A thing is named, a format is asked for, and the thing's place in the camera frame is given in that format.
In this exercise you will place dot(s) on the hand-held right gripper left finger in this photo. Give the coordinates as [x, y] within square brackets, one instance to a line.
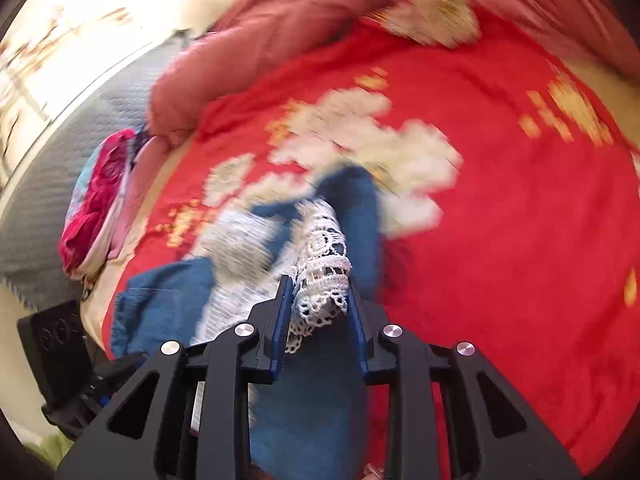
[280, 330]

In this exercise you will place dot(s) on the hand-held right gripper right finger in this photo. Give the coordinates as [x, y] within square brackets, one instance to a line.
[362, 340]

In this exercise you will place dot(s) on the blue denim pants lace trim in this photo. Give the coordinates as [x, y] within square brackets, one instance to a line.
[310, 420]

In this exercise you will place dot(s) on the person's right hand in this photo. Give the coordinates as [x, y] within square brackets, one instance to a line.
[374, 471]

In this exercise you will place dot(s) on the green cloth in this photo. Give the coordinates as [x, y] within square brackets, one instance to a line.
[50, 450]

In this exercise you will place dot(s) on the black perforated box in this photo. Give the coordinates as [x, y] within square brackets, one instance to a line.
[50, 340]

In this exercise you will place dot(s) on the red floral blanket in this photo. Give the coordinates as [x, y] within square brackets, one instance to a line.
[500, 260]

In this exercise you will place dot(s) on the light pink cloth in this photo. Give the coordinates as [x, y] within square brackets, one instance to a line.
[142, 175]

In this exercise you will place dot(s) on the magenta clothes pile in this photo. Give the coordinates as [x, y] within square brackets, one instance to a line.
[95, 195]

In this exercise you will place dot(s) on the grey quilted headboard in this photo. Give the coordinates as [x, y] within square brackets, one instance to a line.
[60, 150]

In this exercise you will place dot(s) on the orange pink quilt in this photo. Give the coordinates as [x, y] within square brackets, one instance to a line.
[280, 25]

